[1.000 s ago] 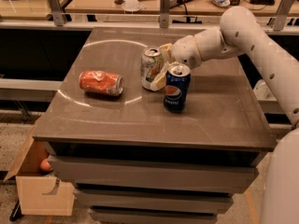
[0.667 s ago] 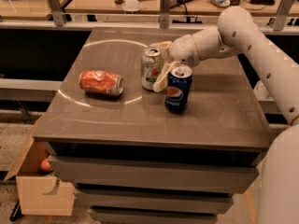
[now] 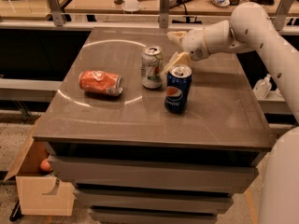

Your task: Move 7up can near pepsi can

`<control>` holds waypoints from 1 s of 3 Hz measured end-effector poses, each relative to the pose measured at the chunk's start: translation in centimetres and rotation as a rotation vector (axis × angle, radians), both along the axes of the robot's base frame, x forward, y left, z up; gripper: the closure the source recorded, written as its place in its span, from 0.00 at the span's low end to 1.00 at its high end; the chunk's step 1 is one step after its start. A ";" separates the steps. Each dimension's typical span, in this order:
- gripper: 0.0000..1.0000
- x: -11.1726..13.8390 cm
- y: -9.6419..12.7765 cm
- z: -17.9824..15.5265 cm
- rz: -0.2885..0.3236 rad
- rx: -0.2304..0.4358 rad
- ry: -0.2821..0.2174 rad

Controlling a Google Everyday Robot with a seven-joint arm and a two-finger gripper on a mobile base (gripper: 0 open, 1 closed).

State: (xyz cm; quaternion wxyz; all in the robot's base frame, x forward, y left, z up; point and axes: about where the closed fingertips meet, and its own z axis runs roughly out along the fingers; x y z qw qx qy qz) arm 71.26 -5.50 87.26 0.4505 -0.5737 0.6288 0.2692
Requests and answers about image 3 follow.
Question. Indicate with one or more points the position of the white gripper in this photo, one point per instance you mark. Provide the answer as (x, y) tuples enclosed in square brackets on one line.
[(193, 44)]

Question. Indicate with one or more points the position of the white green 7up can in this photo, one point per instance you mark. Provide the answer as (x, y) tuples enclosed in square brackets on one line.
[(152, 64)]

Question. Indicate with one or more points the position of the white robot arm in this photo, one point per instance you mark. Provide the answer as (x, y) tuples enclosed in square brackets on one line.
[(250, 27)]

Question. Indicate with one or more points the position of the blue pepsi can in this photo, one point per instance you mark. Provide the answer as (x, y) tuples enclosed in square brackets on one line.
[(178, 82)]

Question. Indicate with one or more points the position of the crushed orange soda can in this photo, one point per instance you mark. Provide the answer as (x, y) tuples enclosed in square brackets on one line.
[(97, 81)]

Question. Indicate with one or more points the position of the grey drawer cabinet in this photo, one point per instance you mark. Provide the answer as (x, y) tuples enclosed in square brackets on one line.
[(130, 160)]

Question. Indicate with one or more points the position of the orange ball in box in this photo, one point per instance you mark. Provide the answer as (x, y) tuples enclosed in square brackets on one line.
[(45, 166)]

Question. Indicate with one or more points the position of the cardboard box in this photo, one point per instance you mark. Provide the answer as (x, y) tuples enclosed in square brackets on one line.
[(39, 193)]

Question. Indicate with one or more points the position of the metal bracket middle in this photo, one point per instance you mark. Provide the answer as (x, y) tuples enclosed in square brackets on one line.
[(164, 13)]

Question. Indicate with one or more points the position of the metal bracket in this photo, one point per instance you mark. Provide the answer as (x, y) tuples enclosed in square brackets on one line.
[(281, 14), (164, 13), (56, 12)]

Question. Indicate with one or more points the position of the metal bracket right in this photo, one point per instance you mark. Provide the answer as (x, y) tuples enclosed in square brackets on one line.
[(281, 14)]

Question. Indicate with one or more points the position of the metal bracket left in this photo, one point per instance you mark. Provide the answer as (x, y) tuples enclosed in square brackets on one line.
[(56, 12)]

